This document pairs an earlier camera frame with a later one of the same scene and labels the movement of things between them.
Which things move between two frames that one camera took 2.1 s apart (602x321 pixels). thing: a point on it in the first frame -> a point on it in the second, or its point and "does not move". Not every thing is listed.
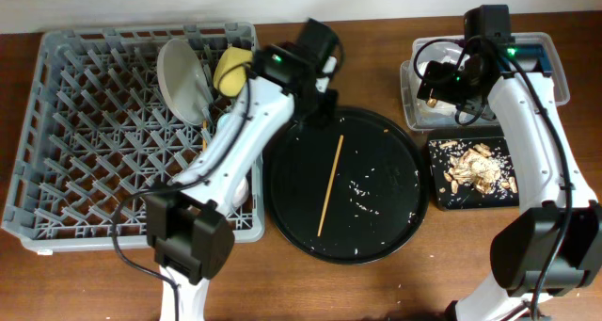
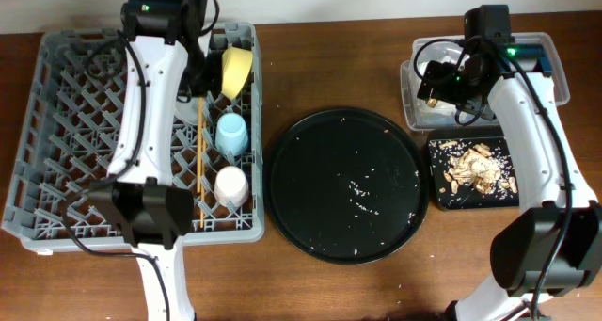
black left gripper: [320, 111] -> [213, 81]
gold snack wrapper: [432, 102] does not move
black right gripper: [443, 89] does not move
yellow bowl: [229, 70] does not move
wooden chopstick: [330, 179] -> [198, 144]
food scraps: [475, 166] does not move
